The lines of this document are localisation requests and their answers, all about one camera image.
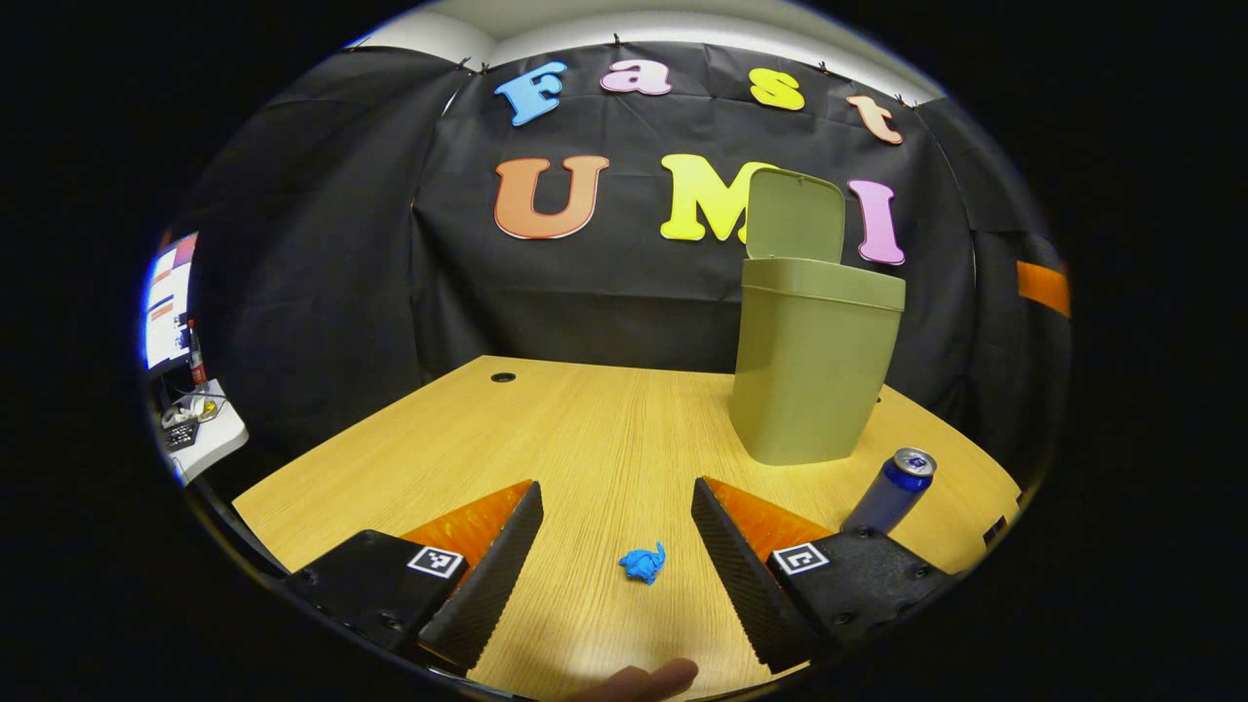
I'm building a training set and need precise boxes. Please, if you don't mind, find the blue pop can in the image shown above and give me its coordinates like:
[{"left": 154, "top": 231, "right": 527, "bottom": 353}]
[{"left": 840, "top": 447, "right": 939, "bottom": 535}]

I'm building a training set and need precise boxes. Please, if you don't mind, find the green desktop garbage bin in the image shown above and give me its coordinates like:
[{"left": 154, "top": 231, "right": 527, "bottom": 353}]
[{"left": 729, "top": 168, "right": 908, "bottom": 467}]

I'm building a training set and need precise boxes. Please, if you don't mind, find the black backdrop cloth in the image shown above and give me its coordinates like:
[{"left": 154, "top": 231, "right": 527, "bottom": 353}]
[{"left": 161, "top": 39, "right": 1073, "bottom": 488}]

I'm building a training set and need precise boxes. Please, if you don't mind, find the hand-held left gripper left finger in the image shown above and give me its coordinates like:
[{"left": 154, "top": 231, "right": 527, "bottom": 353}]
[{"left": 283, "top": 479, "right": 545, "bottom": 674}]

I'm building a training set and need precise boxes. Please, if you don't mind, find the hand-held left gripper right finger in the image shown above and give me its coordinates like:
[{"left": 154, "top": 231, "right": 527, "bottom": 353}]
[{"left": 690, "top": 476, "right": 961, "bottom": 676}]

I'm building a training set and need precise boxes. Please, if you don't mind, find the blue paper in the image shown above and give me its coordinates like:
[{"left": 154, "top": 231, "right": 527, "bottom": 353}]
[{"left": 618, "top": 542, "right": 668, "bottom": 586}]

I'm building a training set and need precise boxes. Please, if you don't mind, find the computer monitor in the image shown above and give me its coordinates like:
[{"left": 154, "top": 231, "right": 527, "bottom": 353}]
[{"left": 144, "top": 232, "right": 199, "bottom": 371}]

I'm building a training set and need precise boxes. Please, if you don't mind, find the orange tape strip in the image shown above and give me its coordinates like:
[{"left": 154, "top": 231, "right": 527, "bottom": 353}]
[{"left": 1016, "top": 260, "right": 1072, "bottom": 319}]

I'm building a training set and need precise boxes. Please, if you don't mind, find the wooden desktop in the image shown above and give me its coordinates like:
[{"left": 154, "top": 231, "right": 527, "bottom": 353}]
[{"left": 232, "top": 355, "right": 1025, "bottom": 702}]

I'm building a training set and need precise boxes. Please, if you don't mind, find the white side table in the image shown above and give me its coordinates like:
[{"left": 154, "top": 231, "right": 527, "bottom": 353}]
[{"left": 156, "top": 378, "right": 251, "bottom": 487}]

